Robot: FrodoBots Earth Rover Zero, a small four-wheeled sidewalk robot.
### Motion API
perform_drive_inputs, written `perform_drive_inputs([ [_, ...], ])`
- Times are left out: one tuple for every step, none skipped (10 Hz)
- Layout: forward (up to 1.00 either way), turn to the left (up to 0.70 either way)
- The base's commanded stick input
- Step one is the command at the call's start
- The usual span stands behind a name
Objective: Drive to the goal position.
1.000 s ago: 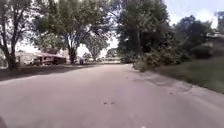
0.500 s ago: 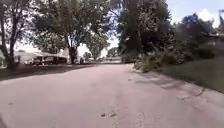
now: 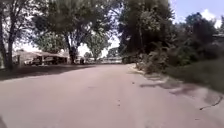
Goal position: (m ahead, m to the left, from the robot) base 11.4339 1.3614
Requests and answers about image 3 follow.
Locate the distant low building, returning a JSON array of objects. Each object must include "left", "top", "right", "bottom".
[{"left": 99, "top": 56, "right": 124, "bottom": 65}]

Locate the small distant tree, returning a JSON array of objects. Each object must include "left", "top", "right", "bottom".
[{"left": 84, "top": 33, "right": 111, "bottom": 63}]

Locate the grey asphalt road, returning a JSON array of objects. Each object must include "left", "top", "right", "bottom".
[{"left": 0, "top": 63, "right": 224, "bottom": 128}]

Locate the large leafy tree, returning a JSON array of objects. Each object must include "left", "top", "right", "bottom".
[{"left": 31, "top": 0, "right": 118, "bottom": 65}]

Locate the row of trees and bushes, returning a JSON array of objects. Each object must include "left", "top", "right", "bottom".
[{"left": 117, "top": 0, "right": 224, "bottom": 75}]

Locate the low open shelter building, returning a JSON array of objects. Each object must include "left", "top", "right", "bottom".
[{"left": 11, "top": 49, "right": 69, "bottom": 67}]

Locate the grass verge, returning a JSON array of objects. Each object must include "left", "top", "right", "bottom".
[{"left": 165, "top": 58, "right": 224, "bottom": 94}]

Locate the large dark-trunked tree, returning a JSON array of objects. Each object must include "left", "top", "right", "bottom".
[{"left": 0, "top": 0, "right": 41, "bottom": 71}]

